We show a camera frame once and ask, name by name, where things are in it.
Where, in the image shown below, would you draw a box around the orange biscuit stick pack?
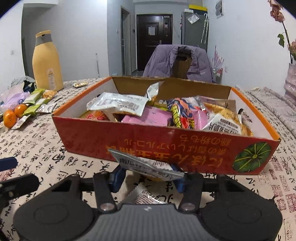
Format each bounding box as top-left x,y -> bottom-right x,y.
79,110 -> 117,122

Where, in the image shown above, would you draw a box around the red blue chips bag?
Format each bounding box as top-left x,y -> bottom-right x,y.
166,96 -> 208,130

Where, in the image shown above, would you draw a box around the pink snack packet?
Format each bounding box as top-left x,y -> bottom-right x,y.
121,106 -> 172,126

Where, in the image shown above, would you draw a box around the white oat crisp packet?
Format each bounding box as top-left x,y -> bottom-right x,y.
87,92 -> 149,116

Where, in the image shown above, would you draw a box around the calligraphy print tablecloth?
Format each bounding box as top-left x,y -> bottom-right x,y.
1,87 -> 295,240

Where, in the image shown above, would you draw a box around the orange cardboard box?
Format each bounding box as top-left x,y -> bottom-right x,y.
52,76 -> 280,175

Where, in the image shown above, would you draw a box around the orange mandarin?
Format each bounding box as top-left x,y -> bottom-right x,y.
14,103 -> 28,118
3,110 -> 17,128

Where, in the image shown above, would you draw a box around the white packet near mandarins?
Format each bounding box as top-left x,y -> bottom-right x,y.
11,114 -> 31,130

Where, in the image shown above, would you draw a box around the green bar on table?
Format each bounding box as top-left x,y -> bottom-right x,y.
23,98 -> 49,116
23,89 -> 45,104

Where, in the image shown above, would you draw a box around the white packet on table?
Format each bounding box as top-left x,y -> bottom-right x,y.
36,102 -> 57,114

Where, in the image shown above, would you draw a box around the purple tissue pack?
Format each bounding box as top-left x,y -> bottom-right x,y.
1,83 -> 30,113

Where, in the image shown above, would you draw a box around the yellow thermos bottle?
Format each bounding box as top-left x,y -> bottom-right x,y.
32,30 -> 64,91

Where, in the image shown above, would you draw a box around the small nut snack packet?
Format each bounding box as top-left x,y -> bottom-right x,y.
73,81 -> 88,88

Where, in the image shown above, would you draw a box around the folded grey patterned cloth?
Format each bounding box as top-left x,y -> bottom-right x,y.
243,87 -> 295,142

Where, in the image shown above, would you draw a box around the wooden chair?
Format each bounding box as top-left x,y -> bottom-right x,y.
171,53 -> 192,79

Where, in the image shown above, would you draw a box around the purple jacket on chair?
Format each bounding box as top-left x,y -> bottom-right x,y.
143,44 -> 214,83

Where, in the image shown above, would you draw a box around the pink flower vase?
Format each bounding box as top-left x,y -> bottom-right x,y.
284,64 -> 296,100

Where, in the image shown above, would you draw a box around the grey refrigerator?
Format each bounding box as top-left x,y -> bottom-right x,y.
181,9 -> 209,51

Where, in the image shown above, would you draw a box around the dark entrance door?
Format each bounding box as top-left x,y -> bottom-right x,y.
137,14 -> 173,71

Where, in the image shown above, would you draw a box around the yellow box on fridge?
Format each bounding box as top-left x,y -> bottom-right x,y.
189,4 -> 208,11

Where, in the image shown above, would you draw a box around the dried pink roses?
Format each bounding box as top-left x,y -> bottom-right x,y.
267,0 -> 295,64

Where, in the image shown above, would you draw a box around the wall panel box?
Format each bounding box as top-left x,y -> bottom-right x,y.
215,0 -> 224,18

